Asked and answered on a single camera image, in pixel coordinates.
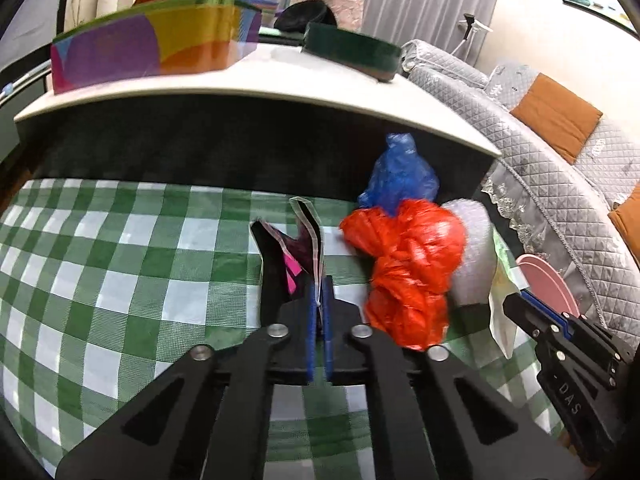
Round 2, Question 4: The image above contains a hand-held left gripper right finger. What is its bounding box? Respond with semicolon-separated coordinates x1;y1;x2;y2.
322;275;586;480

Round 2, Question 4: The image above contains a green checkered tablecloth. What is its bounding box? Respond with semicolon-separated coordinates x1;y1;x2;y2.
0;177;566;480

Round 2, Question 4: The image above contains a white top coffee table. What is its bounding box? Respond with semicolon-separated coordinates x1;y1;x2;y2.
13;42;503;211

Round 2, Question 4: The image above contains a green white paper packet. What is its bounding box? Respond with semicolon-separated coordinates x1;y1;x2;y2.
487;227;526;359

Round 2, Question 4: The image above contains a black hat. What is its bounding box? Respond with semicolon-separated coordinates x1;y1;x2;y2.
274;0;337;33

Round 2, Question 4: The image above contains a flat screen television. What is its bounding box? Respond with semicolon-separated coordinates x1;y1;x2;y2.
0;0;76;71

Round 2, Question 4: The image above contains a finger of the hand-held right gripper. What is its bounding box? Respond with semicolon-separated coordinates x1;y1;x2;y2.
520;288;627;362
502;293;572;357

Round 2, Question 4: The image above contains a pink plate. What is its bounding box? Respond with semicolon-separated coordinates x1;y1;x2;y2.
515;253;582;321

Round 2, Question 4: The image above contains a pink lace basket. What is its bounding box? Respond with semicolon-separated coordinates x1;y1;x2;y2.
291;0;364;31

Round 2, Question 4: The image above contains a framed wall picture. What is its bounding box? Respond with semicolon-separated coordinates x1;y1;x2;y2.
562;0;640;41

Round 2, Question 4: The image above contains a dark green round box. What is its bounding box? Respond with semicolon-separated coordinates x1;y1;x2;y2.
302;22;402;83

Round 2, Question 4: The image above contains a white floor lamp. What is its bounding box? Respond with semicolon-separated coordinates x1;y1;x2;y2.
459;12;493;56

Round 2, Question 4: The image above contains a purple pink plastic packet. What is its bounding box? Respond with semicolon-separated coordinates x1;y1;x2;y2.
265;196;327;311

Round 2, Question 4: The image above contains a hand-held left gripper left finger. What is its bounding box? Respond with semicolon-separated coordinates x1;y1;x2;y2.
55;220;322;480

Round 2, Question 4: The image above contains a large red plastic bag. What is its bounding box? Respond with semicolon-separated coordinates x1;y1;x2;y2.
339;198;468;352

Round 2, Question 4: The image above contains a grey quilted sofa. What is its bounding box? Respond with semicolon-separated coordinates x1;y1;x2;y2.
400;39;640;351

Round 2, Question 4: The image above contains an orange cushion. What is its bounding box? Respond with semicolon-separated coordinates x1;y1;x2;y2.
510;72;603;165
607;195;640;257

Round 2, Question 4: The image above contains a colourful rainbow box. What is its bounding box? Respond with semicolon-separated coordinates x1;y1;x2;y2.
50;0;263;95

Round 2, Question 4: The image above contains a blue plastic bag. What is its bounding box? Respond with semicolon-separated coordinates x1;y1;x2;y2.
357;132;441;211

